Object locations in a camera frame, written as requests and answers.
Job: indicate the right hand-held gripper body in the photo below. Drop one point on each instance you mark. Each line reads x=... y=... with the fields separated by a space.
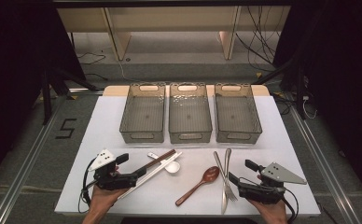
x=260 y=193

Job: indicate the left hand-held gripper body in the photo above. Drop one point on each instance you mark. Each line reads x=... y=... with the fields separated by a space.
x=114 y=182

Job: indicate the silver metal fork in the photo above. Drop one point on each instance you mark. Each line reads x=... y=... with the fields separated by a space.
x=230 y=193

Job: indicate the silver metal knife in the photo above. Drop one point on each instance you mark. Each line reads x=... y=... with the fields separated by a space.
x=224 y=199

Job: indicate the white chopstick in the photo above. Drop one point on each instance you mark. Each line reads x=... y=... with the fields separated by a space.
x=162 y=163
x=162 y=167

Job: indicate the brown wooden spoon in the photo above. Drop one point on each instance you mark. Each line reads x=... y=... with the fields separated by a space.
x=211 y=174

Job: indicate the white ceramic spoon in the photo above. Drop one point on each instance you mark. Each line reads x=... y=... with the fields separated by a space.
x=173 y=167

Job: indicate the transparent grey plastic bin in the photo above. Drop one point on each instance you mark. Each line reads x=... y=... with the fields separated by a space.
x=143 y=115
x=190 y=118
x=238 y=118

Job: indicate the person's left hand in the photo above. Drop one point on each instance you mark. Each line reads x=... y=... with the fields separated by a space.
x=103 y=199

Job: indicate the person's right hand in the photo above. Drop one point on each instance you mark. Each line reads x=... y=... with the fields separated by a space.
x=272 y=210

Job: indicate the white table sheet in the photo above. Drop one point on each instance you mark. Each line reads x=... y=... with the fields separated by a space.
x=272 y=140

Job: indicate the black tripod stand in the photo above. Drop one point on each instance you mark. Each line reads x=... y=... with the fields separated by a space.
x=300 y=93
x=47 y=102

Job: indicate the black curtain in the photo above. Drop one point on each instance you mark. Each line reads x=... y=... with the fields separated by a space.
x=341 y=77
x=14 y=62

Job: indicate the beige wooden desk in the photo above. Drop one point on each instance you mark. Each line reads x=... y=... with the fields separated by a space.
x=169 y=18

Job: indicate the short aluminium floor rail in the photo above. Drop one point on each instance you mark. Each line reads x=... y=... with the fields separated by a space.
x=86 y=90

